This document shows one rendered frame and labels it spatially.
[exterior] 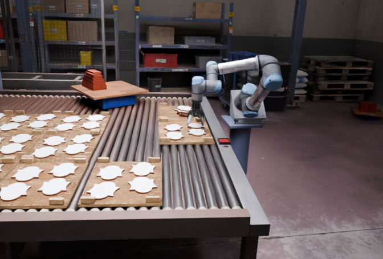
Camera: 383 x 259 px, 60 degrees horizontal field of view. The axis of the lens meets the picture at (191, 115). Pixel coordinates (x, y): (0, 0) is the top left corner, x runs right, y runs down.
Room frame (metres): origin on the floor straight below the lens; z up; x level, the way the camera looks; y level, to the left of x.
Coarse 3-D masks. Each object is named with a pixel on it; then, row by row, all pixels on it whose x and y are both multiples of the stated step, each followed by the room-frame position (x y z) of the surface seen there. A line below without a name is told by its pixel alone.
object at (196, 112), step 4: (192, 100) 2.17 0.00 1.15; (196, 104) 2.16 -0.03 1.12; (192, 108) 2.17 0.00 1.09; (196, 108) 2.16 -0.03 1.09; (200, 108) 2.18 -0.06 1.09; (192, 112) 2.13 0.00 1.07; (196, 112) 2.14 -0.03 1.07; (200, 112) 2.14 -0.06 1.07; (196, 116) 2.14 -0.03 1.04; (200, 116) 2.14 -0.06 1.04
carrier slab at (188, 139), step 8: (160, 128) 2.17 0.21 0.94; (184, 128) 2.19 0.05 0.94; (208, 128) 2.21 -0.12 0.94; (160, 136) 2.02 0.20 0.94; (184, 136) 2.03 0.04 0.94; (192, 136) 2.04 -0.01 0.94; (208, 136) 2.05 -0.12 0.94; (160, 144) 1.92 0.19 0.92; (168, 144) 1.92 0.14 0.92; (176, 144) 1.93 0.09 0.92; (184, 144) 1.93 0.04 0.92; (192, 144) 1.94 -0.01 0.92; (200, 144) 1.94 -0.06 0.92; (208, 144) 1.95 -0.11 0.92
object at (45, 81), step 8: (8, 72) 3.47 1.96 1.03; (16, 72) 3.49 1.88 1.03; (24, 72) 3.51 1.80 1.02; (8, 80) 3.13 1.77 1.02; (16, 80) 3.13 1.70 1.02; (24, 80) 3.14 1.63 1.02; (32, 80) 3.15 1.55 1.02; (40, 80) 3.16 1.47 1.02; (48, 80) 3.17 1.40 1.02; (56, 80) 3.17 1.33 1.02; (64, 80) 3.19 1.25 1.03; (72, 80) 3.20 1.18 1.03; (80, 80) 3.22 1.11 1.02; (8, 88) 3.13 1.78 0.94; (16, 88) 3.13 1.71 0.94; (24, 88) 3.14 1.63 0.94; (32, 88) 3.15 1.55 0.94; (40, 88) 3.16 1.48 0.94; (48, 88) 3.16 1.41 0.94; (56, 88) 3.17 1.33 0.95; (64, 88) 3.18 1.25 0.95
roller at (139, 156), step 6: (144, 114) 2.53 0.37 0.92; (144, 120) 2.38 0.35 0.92; (144, 126) 2.24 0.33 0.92; (144, 132) 2.13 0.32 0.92; (144, 138) 2.02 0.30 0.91; (138, 144) 1.93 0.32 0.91; (144, 144) 1.94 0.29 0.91; (138, 150) 1.82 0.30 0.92; (138, 156) 1.73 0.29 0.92; (132, 210) 1.19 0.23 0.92
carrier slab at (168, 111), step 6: (162, 108) 2.66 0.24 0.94; (168, 108) 2.67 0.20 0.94; (174, 108) 2.67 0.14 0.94; (162, 114) 2.49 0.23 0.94; (168, 114) 2.49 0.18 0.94; (174, 114) 2.50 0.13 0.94; (174, 120) 2.36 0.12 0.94; (180, 120) 2.36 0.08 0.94; (186, 120) 2.37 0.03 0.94; (192, 120) 2.37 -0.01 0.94
